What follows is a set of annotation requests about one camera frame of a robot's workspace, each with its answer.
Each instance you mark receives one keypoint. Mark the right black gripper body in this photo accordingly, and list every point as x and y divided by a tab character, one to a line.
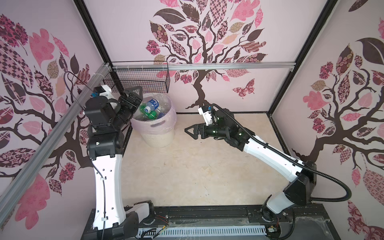
213	131

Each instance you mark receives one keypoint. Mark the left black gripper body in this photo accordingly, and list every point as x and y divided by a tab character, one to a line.
125	109

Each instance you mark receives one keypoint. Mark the blue label bottle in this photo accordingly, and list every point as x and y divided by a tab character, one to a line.
151	105

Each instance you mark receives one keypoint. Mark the light green bottle yellow cap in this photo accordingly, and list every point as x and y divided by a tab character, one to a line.
151	116

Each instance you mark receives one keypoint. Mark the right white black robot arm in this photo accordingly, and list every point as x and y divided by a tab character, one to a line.
301	177

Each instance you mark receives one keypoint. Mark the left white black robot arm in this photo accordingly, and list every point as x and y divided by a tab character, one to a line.
106	147

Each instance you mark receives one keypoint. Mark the pink plastic bin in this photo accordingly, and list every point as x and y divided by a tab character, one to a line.
160	132

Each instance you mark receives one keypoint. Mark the black wire basket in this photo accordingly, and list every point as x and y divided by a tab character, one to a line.
152	76

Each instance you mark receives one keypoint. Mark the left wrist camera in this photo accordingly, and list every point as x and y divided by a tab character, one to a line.
103	90

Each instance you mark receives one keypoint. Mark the aluminium rail back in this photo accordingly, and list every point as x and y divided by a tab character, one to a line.
227	66

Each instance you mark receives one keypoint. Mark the aluminium rail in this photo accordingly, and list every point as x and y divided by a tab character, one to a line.
24	177
227	66

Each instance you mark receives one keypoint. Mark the white slotted cable duct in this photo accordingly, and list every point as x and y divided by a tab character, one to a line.
178	232

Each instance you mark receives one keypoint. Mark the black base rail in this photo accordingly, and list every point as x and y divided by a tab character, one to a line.
311	222

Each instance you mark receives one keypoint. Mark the aluminium rail left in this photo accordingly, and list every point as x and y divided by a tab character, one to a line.
24	177

